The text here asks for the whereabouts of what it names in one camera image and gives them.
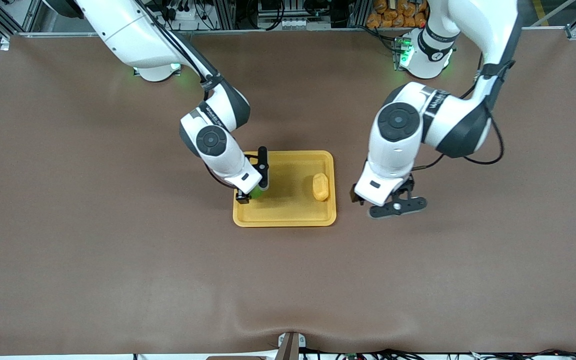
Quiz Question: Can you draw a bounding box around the silver table edge rail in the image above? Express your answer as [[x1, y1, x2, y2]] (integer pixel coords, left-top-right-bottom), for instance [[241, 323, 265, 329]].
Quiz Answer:
[[10, 27, 569, 39]]

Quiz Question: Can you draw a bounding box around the orange packaged goods pile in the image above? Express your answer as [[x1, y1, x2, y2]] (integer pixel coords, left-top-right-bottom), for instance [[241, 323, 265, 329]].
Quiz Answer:
[[366, 0, 430, 29]]

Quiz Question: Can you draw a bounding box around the brown table mat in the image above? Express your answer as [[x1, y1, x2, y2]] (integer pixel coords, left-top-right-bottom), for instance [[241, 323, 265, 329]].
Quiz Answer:
[[0, 27, 576, 357]]

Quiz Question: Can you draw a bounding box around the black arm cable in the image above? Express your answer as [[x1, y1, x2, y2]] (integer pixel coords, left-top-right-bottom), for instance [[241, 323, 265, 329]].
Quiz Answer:
[[414, 59, 505, 172], [135, 0, 219, 92]]

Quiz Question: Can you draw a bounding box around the yellow plastic tray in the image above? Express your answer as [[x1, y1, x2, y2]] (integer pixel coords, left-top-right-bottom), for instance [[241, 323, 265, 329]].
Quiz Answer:
[[232, 150, 337, 228]]

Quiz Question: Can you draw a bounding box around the brown strap with metal bracket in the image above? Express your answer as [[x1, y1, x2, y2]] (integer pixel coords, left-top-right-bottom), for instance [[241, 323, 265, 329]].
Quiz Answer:
[[277, 331, 307, 360]]

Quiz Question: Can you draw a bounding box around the white power strip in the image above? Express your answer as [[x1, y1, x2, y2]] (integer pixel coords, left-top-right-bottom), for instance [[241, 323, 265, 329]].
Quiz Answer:
[[167, 4, 204, 23]]

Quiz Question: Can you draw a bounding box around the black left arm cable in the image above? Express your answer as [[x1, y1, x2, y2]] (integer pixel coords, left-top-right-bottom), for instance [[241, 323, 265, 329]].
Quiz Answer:
[[414, 59, 505, 172]]

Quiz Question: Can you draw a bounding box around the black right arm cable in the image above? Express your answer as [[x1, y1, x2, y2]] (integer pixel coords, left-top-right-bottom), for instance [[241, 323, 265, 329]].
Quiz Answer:
[[135, 0, 219, 92]]

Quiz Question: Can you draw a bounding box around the yellow potato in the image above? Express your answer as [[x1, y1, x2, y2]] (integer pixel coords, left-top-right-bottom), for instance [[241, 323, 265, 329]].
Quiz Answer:
[[312, 173, 330, 202]]

